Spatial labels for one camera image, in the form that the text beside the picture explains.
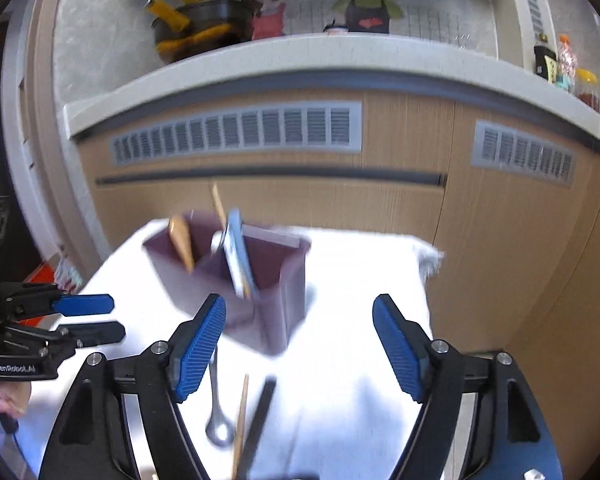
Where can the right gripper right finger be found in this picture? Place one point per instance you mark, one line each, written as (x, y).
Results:
(508, 436)

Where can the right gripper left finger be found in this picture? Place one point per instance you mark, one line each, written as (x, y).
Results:
(91, 438)

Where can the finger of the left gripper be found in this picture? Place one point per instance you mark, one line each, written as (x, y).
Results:
(79, 335)
(64, 304)

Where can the small metal spoon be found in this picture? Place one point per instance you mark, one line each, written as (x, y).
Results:
(220, 431)

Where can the wooden spoon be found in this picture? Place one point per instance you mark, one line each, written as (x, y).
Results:
(178, 230)

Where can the black long spoon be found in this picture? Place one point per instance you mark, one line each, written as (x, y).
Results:
(249, 449)

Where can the person's left hand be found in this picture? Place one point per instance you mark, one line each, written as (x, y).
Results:
(15, 398)

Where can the red floor mat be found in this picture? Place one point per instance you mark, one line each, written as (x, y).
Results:
(63, 276)

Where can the white table cloth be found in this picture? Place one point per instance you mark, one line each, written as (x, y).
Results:
(337, 410)

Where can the maroon plastic utensil holder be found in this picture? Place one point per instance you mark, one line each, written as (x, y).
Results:
(260, 274)

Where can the small silver vent grille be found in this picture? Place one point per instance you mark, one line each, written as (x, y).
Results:
(505, 149)

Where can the black yellow cooking pot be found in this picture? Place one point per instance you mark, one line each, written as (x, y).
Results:
(198, 26)

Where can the large silver vent grille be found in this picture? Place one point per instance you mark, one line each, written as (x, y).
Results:
(324, 126)

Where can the yellow lid chili jar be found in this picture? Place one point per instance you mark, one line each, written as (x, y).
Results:
(588, 88)

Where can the dark soy sauce bottle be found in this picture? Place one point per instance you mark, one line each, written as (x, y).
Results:
(545, 59)

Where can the orange cap clear bottle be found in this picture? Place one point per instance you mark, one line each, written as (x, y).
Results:
(566, 65)

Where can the red lidded jar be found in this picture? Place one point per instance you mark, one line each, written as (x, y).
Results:
(334, 28)

